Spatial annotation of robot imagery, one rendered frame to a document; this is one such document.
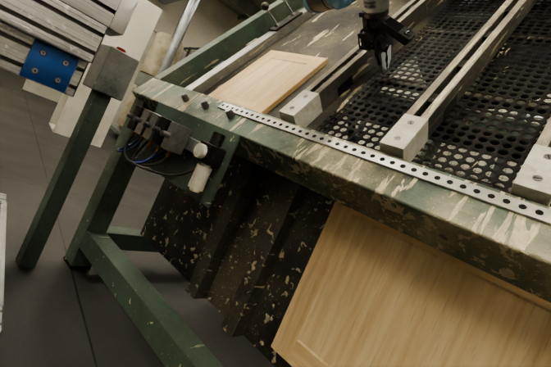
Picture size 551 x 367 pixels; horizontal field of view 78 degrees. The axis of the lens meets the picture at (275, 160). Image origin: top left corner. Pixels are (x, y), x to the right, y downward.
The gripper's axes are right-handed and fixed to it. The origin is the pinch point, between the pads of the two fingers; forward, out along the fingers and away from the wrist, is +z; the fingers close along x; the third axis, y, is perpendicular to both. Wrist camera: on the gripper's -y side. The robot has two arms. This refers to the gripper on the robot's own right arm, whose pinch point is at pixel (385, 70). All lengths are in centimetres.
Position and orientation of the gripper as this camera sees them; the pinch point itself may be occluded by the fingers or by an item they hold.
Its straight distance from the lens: 122.9
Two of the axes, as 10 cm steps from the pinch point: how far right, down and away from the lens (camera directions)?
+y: -7.1, -3.1, 6.3
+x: -6.6, 6.1, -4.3
